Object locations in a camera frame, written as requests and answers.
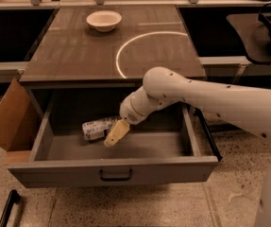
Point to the brown cardboard box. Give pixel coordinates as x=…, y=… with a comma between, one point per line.
x=19, y=124

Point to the black drawer slide rail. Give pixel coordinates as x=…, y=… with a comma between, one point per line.
x=208, y=134

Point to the open grey top drawer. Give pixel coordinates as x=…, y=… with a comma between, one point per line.
x=168, y=147

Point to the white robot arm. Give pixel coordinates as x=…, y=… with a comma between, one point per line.
x=247, y=108

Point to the black drawer handle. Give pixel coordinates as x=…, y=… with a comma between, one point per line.
x=115, y=177

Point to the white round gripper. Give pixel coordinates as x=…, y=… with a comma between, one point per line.
x=127, y=112

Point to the grey desk with cables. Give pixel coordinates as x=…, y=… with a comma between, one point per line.
x=254, y=30

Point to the black bar on floor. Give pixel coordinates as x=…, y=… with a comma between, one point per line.
x=13, y=198

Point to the white bowl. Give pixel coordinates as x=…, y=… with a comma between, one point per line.
x=104, y=20

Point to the grey cabinet with glossy top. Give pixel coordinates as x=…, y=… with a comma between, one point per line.
x=72, y=53

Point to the plastic bottle with printed label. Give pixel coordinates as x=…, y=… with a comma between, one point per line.
x=98, y=129

